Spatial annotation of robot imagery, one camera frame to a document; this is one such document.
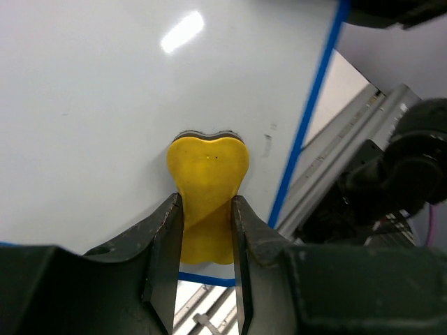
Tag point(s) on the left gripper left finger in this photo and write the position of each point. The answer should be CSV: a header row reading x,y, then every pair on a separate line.
x,y
127,285

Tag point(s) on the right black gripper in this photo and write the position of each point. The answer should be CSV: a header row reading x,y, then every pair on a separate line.
x,y
381,14

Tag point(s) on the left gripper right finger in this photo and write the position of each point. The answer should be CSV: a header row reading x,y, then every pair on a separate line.
x,y
285,288

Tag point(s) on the yellow bone-shaped eraser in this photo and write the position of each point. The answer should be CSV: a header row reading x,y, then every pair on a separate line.
x,y
208,170

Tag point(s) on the blue framed whiteboard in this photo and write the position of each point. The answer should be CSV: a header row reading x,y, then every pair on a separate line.
x,y
94,92

